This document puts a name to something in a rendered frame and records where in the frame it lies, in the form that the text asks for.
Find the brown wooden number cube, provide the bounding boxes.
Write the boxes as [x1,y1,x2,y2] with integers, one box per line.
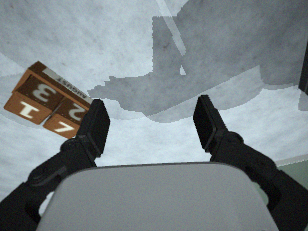
[3,76,64,125]
[43,97,88,139]

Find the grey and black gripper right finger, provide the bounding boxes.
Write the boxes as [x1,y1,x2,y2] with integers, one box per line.
[193,95,308,231]

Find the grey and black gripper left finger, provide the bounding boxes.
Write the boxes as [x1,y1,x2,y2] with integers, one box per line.
[0,99,110,231]

